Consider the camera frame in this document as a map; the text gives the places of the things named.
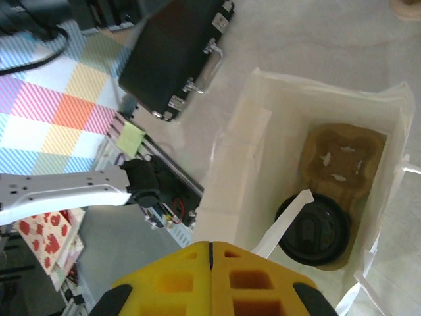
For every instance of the brown pulp cup carrier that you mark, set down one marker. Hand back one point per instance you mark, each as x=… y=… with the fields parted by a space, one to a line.
x=342 y=158

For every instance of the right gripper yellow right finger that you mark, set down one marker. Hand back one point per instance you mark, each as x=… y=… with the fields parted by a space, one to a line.
x=250 y=279

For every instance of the dark background equipment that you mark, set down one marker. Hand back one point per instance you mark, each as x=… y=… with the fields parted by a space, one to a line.
x=33 y=10

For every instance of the plaid fabric backdrop panel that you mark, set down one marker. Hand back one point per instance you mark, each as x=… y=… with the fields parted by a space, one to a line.
x=49 y=115

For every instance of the green sticky note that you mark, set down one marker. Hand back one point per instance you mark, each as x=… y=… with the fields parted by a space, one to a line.
x=131 y=138

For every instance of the white paper takeout bag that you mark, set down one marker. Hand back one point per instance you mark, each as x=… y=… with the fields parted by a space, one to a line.
x=250 y=131

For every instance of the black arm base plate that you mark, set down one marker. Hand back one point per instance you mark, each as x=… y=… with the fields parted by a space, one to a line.
x=184 y=214

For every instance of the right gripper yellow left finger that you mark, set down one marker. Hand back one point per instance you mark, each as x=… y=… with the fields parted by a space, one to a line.
x=177 y=279

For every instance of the white paper straw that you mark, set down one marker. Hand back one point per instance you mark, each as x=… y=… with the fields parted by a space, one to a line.
x=286 y=224

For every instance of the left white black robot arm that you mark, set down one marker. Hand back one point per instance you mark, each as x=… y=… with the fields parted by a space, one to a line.
x=65 y=191

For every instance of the red strawberry print box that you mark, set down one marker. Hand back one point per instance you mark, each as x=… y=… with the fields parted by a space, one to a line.
x=49 y=240

